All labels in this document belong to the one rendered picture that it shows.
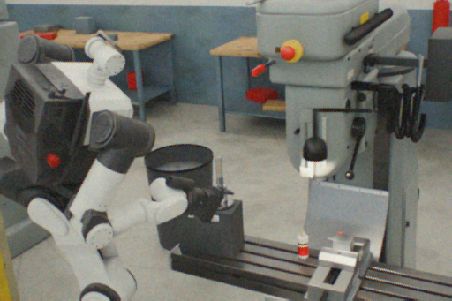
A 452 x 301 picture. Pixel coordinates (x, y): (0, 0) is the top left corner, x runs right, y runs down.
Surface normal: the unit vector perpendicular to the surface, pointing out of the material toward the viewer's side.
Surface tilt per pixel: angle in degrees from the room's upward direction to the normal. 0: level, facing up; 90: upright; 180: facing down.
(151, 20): 90
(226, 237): 90
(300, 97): 90
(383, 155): 90
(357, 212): 62
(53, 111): 112
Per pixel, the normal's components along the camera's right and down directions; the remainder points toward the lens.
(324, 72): -0.46, 0.33
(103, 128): -0.62, -0.22
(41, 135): 0.63, 0.55
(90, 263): -0.25, 0.35
